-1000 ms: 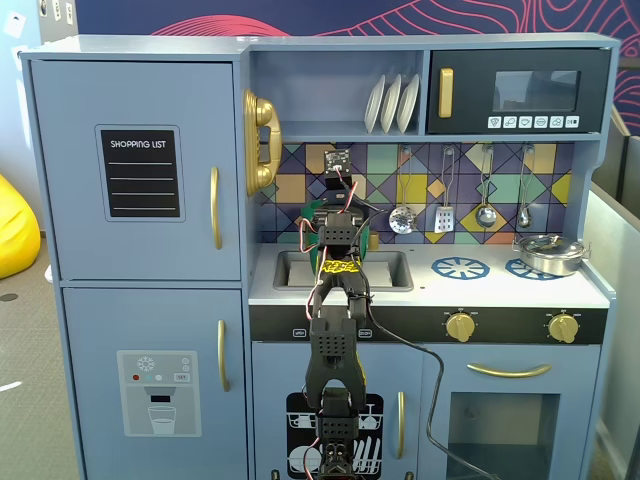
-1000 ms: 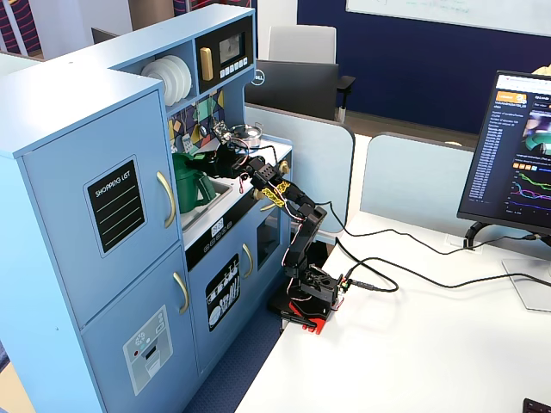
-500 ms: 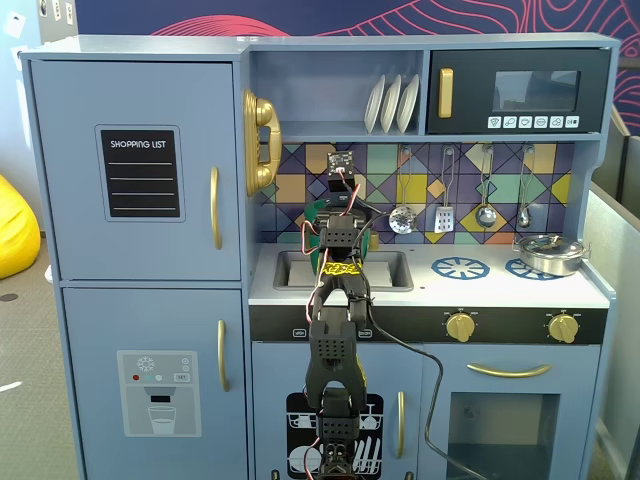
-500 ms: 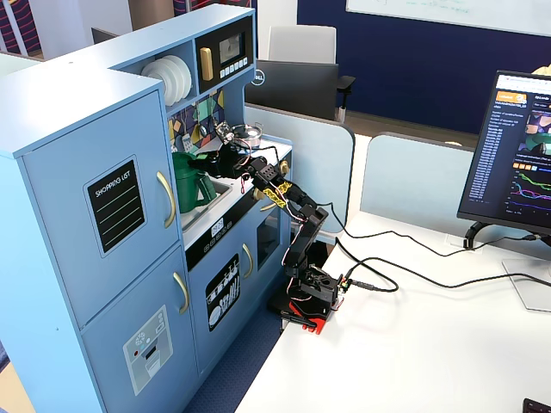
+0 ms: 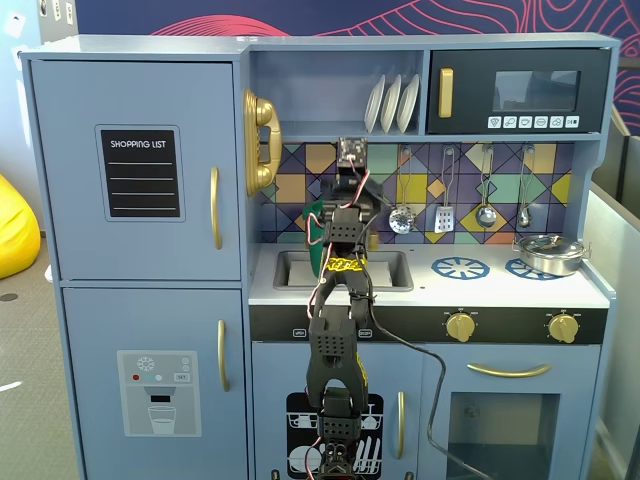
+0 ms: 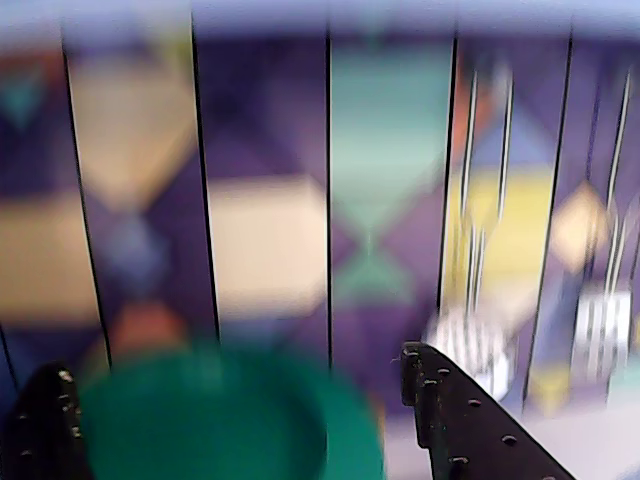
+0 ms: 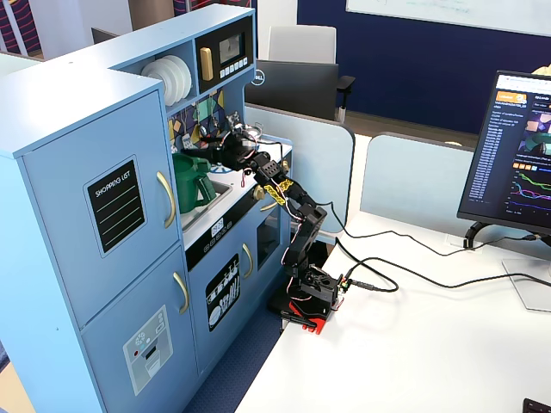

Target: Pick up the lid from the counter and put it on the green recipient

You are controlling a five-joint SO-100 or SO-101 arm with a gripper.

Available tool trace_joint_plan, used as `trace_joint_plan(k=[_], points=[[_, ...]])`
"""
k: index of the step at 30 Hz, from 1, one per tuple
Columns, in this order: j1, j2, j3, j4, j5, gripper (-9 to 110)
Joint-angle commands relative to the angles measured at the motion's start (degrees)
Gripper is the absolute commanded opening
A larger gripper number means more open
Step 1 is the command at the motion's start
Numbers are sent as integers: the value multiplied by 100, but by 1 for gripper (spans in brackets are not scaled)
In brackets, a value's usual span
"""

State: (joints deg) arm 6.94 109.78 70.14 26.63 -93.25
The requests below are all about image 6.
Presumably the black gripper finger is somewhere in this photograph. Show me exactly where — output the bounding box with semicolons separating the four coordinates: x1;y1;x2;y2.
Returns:
0;363;96;480
401;341;576;480

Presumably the green printed container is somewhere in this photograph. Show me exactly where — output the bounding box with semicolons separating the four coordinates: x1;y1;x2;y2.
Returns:
74;342;389;480

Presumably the steel slotted spatula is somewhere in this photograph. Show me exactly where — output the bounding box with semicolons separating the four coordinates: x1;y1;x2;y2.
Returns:
572;74;636;396

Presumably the blue toy play kitchen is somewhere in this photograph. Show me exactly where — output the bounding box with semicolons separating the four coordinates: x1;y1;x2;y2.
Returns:
0;0;640;480

